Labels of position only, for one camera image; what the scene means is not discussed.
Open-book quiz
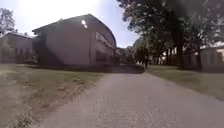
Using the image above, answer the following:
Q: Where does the shaded green grass area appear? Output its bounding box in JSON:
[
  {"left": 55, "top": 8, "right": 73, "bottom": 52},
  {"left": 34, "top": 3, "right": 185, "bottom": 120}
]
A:
[{"left": 146, "top": 64, "right": 224, "bottom": 101}]

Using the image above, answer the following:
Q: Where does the dark row of trees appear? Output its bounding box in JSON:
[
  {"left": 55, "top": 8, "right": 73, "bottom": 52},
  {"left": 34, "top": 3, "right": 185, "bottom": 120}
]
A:
[{"left": 116, "top": 0, "right": 224, "bottom": 71}]

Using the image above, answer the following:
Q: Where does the grey asphalt path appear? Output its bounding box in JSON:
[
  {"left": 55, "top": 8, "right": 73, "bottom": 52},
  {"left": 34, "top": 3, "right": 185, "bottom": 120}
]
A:
[{"left": 33, "top": 71, "right": 224, "bottom": 128}]

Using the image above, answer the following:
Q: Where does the low brick building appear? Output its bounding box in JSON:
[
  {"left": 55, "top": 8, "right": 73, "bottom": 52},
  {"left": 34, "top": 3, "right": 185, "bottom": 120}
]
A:
[{"left": 159, "top": 44, "right": 224, "bottom": 71}]

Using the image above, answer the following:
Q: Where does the patchy dry grass area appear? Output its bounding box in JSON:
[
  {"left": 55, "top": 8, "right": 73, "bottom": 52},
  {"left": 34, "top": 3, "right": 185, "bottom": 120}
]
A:
[{"left": 0, "top": 63, "right": 104, "bottom": 128}]

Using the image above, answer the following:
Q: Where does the white building with dark windows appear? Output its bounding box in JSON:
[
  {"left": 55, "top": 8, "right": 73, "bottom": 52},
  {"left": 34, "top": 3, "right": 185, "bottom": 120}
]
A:
[{"left": 31, "top": 13, "right": 118, "bottom": 68}]

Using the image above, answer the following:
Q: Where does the single tree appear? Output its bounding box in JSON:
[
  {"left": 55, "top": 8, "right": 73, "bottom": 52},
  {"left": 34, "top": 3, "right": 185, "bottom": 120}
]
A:
[{"left": 0, "top": 8, "right": 18, "bottom": 38}]

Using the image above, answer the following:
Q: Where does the pale distant building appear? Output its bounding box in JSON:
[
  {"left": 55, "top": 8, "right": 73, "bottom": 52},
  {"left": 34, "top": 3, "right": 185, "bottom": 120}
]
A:
[{"left": 0, "top": 32, "right": 38, "bottom": 64}]

